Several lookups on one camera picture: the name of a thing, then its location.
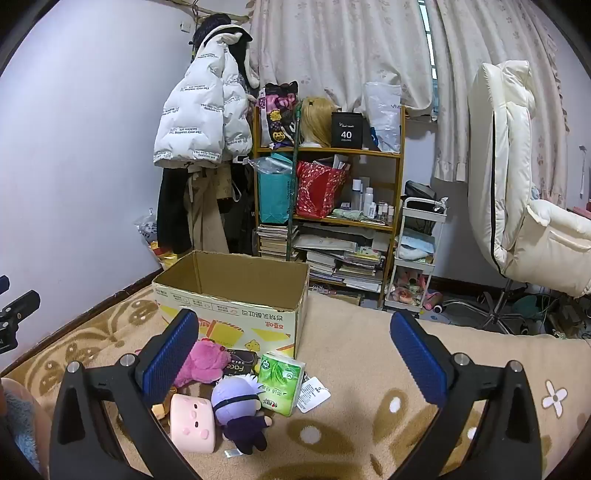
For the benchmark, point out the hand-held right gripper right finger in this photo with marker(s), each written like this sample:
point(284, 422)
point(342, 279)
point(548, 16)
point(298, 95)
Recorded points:
point(418, 360)

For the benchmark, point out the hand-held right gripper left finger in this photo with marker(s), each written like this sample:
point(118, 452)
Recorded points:
point(170, 357)

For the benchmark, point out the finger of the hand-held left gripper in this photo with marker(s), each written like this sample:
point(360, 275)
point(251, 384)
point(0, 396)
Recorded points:
point(21, 305)
point(3, 284)

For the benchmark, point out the pink square plush toy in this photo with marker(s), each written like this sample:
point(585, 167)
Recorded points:
point(194, 422)

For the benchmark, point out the black tissue packet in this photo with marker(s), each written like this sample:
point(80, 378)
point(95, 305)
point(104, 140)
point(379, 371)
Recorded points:
point(240, 364)

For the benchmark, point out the purple-haired plush doll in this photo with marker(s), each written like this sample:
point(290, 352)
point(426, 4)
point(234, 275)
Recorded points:
point(233, 397)

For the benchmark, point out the printed cardboard box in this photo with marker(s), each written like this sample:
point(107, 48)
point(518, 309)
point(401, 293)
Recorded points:
point(240, 314)

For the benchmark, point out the green tissue packet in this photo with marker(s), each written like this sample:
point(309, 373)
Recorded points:
point(279, 383)

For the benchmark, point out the beige patterned fleece blanket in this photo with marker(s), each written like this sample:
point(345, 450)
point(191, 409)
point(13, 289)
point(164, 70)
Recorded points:
point(369, 415)

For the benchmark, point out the white trolley cart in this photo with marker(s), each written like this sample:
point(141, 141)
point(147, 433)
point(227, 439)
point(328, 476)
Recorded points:
point(415, 265)

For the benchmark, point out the white paper hang tag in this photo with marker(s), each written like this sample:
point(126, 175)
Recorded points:
point(314, 394)

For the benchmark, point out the person's leg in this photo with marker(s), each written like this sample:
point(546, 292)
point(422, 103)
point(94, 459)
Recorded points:
point(27, 415)

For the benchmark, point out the light blue cloth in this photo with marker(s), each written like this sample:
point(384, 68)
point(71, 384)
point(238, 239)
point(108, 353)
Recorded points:
point(415, 247)

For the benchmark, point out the pile of magazines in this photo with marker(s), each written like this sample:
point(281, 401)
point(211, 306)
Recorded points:
point(346, 263)

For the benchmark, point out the clear plastic bag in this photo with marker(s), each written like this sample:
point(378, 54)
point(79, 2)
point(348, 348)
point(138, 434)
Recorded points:
point(147, 226)

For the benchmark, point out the beige hanging trousers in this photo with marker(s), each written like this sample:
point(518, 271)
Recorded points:
point(205, 217)

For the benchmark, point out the black hanging coat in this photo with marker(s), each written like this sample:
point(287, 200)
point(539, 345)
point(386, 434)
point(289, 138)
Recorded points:
point(173, 207)

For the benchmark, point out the stack of books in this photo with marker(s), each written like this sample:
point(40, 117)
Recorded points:
point(274, 242)

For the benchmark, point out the group of cosmetic bottles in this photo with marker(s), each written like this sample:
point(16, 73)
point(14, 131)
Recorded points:
point(369, 201)

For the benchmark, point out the wooden shelf unit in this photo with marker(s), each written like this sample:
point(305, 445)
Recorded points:
point(397, 184)

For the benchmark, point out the teal bag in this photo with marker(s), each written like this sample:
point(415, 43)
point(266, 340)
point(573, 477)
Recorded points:
point(272, 198)

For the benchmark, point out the green pole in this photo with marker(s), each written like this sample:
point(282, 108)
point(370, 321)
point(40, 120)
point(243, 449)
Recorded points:
point(292, 207)

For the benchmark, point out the red patterned bag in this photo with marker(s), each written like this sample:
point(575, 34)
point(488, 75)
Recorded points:
point(318, 189)

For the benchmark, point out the cream padded swivel chair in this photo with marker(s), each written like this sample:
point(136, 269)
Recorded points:
point(508, 161)

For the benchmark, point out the black box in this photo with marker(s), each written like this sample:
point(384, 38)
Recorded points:
point(347, 131)

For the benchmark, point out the white plastic bag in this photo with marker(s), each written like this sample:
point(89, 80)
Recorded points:
point(383, 115)

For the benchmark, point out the white printed puffer jacket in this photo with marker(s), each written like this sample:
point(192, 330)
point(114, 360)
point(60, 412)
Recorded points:
point(198, 106)

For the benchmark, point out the blonde wig head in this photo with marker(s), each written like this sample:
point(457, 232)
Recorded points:
point(316, 120)

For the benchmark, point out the black and pink printed bag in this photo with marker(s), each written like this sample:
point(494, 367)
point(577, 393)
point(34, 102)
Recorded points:
point(277, 115)

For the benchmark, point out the floral curtain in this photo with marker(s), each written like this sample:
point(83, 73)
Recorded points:
point(341, 50)
point(461, 92)

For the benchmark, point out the wooden clothes rod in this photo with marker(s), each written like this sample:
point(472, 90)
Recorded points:
point(198, 10)

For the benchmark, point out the black hat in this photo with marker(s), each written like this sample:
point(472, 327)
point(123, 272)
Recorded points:
point(217, 23)

